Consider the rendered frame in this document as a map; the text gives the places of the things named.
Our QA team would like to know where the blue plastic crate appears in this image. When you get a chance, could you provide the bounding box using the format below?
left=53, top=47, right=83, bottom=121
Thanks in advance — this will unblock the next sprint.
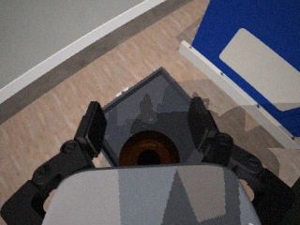
left=191, top=0, right=300, bottom=137

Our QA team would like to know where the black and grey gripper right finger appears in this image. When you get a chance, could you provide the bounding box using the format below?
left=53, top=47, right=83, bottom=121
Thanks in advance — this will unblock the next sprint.
left=187, top=97, right=295, bottom=225

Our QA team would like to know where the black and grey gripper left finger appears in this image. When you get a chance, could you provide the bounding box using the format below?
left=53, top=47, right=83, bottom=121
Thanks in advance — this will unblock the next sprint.
left=0, top=101, right=107, bottom=225

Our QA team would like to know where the brown glass bottle with cream label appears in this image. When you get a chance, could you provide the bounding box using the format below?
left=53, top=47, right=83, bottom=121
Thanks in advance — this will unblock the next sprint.
left=118, top=130, right=180, bottom=166

